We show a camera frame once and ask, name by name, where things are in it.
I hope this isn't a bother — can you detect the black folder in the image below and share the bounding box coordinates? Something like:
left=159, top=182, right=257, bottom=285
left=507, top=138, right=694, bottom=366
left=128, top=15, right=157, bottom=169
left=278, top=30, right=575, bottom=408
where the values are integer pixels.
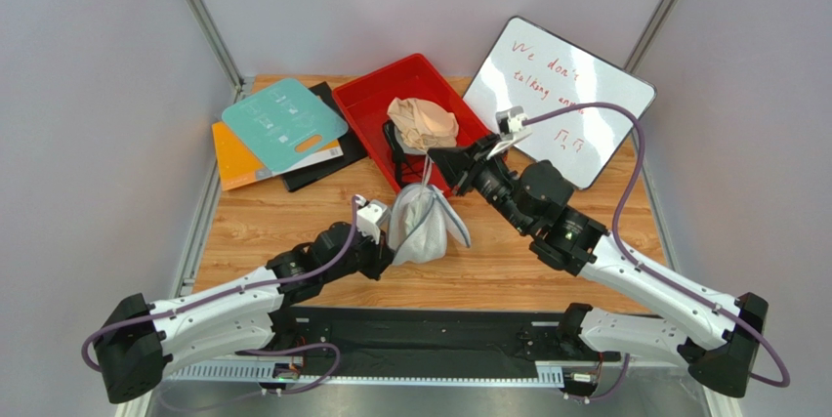
left=281, top=82, right=367, bottom=192

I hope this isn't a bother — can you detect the orange folder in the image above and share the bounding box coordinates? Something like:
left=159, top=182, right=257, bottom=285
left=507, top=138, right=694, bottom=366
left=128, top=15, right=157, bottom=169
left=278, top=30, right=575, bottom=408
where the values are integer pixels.
left=211, top=122, right=344, bottom=191

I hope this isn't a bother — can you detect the white mesh laundry bag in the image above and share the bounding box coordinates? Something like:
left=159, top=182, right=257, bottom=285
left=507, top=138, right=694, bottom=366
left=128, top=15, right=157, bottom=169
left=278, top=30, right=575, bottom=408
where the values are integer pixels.
left=388, top=184, right=472, bottom=266

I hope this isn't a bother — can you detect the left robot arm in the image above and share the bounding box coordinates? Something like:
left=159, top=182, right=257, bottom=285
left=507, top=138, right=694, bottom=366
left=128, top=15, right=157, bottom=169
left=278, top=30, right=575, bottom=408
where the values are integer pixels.
left=83, top=223, right=395, bottom=403

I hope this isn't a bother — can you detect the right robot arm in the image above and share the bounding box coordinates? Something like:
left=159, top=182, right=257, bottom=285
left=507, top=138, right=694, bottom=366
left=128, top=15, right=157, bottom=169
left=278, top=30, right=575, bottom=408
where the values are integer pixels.
left=428, top=135, right=769, bottom=398

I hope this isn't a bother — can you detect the grey black bra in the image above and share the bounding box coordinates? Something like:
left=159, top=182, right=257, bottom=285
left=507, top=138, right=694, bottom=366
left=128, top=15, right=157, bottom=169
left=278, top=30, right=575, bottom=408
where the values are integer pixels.
left=379, top=119, right=426, bottom=193

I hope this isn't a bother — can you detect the red plastic tray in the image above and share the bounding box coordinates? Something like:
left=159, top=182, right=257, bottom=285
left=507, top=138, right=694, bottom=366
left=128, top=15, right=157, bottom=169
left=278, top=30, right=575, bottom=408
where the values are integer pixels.
left=332, top=54, right=488, bottom=193

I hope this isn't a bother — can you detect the teal cutting board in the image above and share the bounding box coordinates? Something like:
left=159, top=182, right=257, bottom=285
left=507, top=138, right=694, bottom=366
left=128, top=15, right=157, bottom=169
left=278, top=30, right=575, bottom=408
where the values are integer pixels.
left=221, top=78, right=349, bottom=174

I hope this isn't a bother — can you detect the white whiteboard with writing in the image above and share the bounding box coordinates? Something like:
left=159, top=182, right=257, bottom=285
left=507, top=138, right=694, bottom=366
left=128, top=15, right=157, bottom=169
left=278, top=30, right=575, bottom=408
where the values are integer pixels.
left=463, top=16, right=657, bottom=189

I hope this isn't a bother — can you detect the white bra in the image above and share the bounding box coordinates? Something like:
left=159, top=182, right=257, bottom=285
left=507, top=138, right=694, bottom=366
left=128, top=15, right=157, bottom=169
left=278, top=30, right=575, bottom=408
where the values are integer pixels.
left=420, top=154, right=434, bottom=191

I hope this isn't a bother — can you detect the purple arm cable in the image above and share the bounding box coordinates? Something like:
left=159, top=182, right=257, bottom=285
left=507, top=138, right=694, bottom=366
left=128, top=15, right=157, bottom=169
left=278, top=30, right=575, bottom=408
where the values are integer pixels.
left=520, top=101, right=792, bottom=389
left=80, top=194, right=362, bottom=373

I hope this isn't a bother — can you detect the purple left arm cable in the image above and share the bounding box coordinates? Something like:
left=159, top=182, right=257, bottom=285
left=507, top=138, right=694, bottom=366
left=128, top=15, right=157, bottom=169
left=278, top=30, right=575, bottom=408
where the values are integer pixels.
left=80, top=194, right=362, bottom=373

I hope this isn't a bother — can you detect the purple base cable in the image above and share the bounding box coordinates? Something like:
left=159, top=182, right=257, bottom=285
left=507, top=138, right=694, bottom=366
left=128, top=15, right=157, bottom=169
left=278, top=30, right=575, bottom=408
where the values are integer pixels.
left=240, top=342, right=342, bottom=398

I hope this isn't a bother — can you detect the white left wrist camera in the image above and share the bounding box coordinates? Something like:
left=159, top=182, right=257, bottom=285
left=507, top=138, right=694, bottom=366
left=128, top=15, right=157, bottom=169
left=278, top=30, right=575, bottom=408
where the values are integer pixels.
left=352, top=194, right=390, bottom=246

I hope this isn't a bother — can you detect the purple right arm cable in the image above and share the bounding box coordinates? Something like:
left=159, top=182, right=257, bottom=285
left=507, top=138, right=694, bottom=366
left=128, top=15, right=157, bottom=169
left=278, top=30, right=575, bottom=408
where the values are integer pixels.
left=520, top=101, right=792, bottom=389

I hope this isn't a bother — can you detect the beige bra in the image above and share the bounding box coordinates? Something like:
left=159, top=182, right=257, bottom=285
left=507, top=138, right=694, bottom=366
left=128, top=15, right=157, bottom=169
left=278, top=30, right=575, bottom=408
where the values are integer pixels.
left=387, top=98, right=459, bottom=153

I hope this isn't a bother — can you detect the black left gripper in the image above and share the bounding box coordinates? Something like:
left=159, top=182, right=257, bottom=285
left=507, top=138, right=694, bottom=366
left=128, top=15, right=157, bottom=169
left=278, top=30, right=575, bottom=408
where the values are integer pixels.
left=323, top=225, right=398, bottom=283

